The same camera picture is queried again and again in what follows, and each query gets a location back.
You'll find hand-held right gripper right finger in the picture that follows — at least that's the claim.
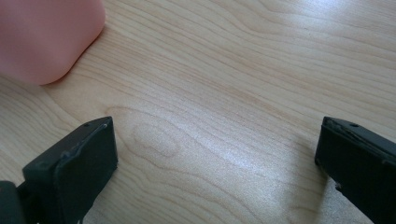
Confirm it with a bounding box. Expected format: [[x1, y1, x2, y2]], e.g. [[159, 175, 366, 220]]
[[314, 116, 396, 224]]

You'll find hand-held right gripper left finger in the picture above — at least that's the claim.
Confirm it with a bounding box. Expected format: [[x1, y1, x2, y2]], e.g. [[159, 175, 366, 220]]
[[18, 116, 119, 224]]

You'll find pink soft object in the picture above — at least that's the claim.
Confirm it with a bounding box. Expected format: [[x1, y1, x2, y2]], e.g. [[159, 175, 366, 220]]
[[0, 0, 106, 86]]

